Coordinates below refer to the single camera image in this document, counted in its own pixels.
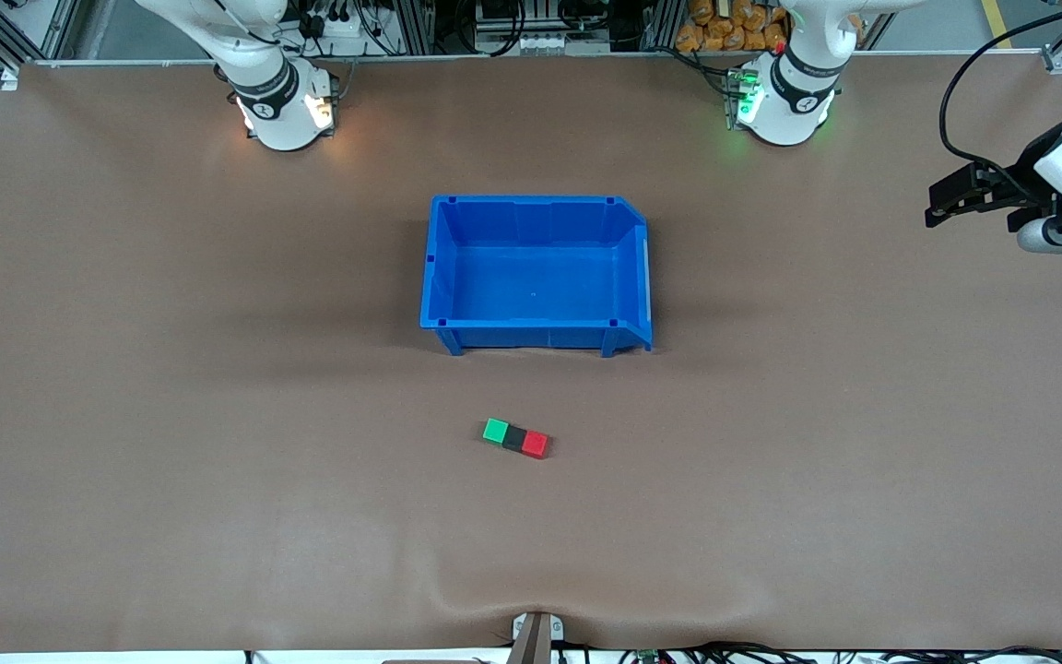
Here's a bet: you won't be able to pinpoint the brown table mat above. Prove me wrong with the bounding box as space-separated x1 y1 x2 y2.
0 51 1062 653

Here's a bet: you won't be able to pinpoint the blue plastic storage bin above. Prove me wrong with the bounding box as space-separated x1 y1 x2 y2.
419 195 655 358

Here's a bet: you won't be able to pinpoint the white power strip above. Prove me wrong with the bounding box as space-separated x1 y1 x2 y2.
295 7 377 40

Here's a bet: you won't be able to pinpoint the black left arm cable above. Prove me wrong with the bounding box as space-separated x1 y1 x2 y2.
938 0 1062 178

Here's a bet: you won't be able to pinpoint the orange snack bags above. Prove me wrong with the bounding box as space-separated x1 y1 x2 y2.
675 0 788 53

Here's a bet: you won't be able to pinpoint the black cables below table edge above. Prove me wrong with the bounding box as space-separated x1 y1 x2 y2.
557 640 1062 664

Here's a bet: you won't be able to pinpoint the metal table clamp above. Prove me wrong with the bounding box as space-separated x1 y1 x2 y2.
510 611 566 664

